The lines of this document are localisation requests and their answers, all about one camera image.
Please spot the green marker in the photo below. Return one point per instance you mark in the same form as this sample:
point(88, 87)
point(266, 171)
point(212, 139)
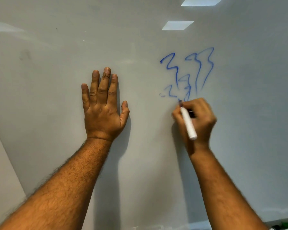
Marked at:
point(285, 225)

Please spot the white whiteboard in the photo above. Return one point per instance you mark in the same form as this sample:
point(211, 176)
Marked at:
point(62, 45)

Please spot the person's left little finger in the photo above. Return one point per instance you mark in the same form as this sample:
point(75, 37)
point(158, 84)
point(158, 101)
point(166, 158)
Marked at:
point(85, 95)

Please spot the person's right hand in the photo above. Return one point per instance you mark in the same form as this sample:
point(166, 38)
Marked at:
point(202, 126)

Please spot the person's right forearm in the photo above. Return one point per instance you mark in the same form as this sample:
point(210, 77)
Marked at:
point(223, 191)

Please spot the white whiteboard marker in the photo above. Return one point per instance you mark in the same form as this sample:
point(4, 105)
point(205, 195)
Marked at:
point(189, 124)

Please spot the person's left middle finger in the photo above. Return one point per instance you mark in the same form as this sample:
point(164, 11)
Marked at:
point(104, 82)

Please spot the person's left thumb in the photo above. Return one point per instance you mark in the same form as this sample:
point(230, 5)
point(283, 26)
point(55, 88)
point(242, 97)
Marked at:
point(125, 111)

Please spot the person's left forearm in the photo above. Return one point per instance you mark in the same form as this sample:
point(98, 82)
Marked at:
point(60, 191)

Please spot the person's left hand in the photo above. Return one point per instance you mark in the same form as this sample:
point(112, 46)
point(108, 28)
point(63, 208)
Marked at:
point(102, 117)

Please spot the person's right thumb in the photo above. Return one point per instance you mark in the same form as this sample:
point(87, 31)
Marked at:
point(177, 118)

